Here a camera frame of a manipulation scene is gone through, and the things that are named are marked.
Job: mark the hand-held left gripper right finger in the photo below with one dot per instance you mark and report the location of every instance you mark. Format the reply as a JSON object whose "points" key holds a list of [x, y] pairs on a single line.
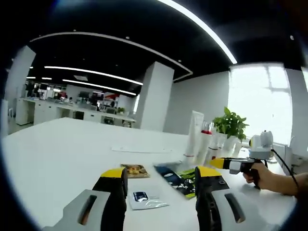
{"points": [[216, 207]]}

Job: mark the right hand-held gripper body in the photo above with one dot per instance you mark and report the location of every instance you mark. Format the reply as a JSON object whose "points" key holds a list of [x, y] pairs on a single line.
{"points": [[262, 144]]}

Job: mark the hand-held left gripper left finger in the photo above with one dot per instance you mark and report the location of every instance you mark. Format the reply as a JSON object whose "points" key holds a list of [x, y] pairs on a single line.
{"points": [[96, 207]]}

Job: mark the white skincare bottle red collar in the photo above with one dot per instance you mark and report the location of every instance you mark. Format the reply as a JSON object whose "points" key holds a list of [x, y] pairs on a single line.
{"points": [[204, 146]]}

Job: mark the green black skincare sachet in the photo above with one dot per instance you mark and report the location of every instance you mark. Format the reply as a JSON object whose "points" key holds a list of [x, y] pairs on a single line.
{"points": [[187, 180]]}

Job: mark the white skincare tube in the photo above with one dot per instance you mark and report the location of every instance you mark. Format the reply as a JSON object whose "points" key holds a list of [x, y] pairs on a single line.
{"points": [[195, 134]]}

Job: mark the white skincare sachet blue label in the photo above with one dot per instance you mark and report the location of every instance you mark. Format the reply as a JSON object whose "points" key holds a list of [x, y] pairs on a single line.
{"points": [[146, 199]]}

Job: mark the dark blue skincare sachet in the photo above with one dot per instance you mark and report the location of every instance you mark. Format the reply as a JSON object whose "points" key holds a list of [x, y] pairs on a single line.
{"points": [[170, 176]]}

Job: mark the gold skincare sachet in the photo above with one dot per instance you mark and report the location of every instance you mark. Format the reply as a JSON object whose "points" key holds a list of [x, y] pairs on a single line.
{"points": [[134, 170]]}

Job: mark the person's right hand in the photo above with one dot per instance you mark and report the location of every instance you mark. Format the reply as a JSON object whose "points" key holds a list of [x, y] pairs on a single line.
{"points": [[265, 179]]}

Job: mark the potted plant white pot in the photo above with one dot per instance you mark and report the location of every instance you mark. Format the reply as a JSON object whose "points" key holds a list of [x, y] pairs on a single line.
{"points": [[231, 125]]}

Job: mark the white paper strip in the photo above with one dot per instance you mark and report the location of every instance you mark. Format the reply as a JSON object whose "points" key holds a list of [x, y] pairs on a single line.
{"points": [[142, 148]]}

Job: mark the white office desk row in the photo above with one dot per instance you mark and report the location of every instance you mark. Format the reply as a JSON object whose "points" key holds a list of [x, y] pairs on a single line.
{"points": [[60, 110]]}

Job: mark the long ceiling light strip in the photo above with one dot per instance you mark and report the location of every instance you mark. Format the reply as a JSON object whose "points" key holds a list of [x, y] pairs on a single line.
{"points": [[204, 24]]}

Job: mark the white ceiling conduit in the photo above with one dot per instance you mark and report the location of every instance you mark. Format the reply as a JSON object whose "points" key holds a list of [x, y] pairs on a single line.
{"points": [[108, 37]]}

